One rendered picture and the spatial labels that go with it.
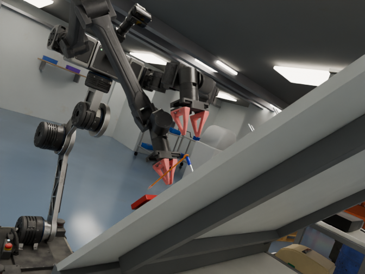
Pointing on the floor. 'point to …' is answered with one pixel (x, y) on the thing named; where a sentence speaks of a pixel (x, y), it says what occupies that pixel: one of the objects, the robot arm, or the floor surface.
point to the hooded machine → (209, 146)
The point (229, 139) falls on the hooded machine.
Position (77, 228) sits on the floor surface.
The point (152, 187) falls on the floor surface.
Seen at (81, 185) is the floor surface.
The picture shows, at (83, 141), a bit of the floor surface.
